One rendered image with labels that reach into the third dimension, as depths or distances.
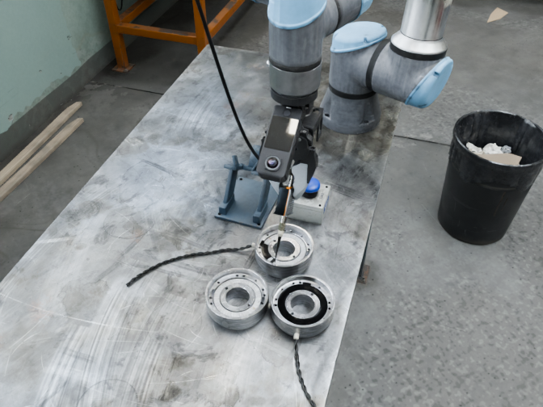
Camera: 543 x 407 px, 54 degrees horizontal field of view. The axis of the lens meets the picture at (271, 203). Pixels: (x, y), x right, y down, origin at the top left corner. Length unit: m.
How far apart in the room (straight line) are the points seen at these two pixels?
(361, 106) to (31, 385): 0.87
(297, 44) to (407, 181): 1.76
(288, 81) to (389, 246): 1.44
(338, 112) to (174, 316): 0.62
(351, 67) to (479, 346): 1.10
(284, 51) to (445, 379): 1.33
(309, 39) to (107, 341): 0.56
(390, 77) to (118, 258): 0.66
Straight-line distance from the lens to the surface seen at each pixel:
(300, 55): 0.75
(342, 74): 1.23
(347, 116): 1.27
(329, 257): 1.00
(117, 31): 3.17
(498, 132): 2.24
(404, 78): 1.16
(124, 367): 0.89
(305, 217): 1.05
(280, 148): 0.79
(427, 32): 1.14
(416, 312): 1.96
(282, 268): 0.93
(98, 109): 2.97
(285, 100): 0.79
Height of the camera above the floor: 1.55
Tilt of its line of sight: 43 degrees down
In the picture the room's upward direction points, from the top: straight up
